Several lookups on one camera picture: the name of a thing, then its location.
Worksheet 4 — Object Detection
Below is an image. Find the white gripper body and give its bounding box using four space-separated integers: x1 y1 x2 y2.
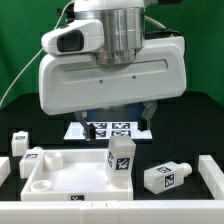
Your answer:
39 36 186 115

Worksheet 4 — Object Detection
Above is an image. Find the white left wall block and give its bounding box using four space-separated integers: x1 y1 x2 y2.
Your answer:
0 157 11 186

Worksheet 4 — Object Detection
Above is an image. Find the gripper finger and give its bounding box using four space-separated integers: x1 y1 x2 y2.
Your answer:
75 111 96 141
138 101 157 131

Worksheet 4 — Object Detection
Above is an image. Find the white cable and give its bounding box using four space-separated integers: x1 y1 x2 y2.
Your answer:
0 0 78 104

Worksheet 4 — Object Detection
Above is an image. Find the black camera stand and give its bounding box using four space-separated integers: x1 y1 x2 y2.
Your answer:
56 2 75 23

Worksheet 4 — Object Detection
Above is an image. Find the white wall block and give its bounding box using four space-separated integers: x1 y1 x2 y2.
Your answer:
0 157 11 186
198 155 224 200

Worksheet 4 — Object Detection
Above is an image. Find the white front wall fixture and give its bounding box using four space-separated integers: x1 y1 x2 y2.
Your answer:
0 200 224 224

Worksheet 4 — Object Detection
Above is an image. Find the white right wall block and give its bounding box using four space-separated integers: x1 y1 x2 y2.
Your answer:
198 155 224 200

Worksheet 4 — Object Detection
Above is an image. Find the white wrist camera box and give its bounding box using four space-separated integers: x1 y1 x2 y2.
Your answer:
41 19 105 55

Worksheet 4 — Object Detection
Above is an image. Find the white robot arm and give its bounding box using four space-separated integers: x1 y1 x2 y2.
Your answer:
39 0 186 140

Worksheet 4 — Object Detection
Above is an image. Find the white base tag plate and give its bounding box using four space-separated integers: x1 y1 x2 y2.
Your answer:
64 122 152 140

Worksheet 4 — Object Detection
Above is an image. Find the white square tabletop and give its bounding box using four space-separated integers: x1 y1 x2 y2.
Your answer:
20 149 133 201

